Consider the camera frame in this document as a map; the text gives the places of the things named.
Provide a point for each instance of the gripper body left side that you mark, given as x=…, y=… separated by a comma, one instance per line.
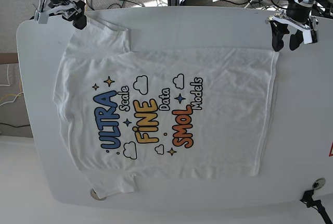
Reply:
x=296, y=15

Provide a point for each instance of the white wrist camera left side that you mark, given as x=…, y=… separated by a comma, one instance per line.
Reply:
x=310, y=36

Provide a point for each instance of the silver table grommet right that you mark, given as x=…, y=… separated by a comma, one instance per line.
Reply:
x=318, y=184

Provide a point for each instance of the red warning sticker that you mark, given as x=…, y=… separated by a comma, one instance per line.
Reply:
x=331, y=150

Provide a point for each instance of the silver table grommet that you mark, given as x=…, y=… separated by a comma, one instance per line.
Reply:
x=94, y=195
x=318, y=184

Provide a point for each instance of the white printed T-shirt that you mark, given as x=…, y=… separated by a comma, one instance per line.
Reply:
x=197, y=113

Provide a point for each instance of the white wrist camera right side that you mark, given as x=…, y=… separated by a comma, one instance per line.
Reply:
x=42, y=18

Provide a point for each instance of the gripper body right side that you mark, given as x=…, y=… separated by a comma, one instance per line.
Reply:
x=65, y=10

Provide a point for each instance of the silver table grommet left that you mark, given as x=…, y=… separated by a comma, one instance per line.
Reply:
x=94, y=195

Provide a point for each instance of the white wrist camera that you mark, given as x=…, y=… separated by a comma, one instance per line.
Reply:
x=42, y=18
x=310, y=36

